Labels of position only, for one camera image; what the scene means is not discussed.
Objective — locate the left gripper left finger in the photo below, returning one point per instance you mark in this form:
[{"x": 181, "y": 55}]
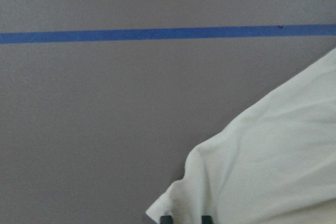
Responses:
[{"x": 166, "y": 219}]

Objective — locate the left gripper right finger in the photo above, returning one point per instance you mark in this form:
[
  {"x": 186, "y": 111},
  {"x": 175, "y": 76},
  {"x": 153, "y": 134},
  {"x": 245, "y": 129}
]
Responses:
[{"x": 206, "y": 219}]

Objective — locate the cream long-sleeve printed shirt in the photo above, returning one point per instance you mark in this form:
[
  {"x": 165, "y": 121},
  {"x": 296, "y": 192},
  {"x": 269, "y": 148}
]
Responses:
[{"x": 274, "y": 163}]

